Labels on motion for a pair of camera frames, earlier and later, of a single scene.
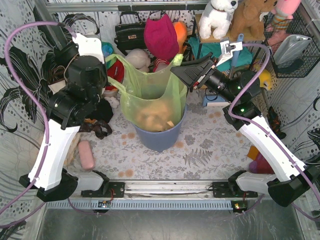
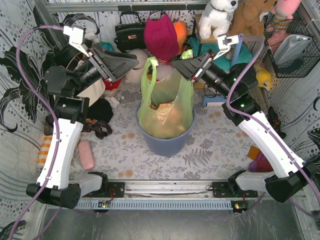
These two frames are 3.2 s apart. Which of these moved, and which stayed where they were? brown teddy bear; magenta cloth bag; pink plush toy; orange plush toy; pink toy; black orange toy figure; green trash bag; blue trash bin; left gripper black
Moved: blue trash bin; left gripper black; green trash bag
Stayed: orange plush toy; pink plush toy; brown teddy bear; magenta cloth bag; pink toy; black orange toy figure
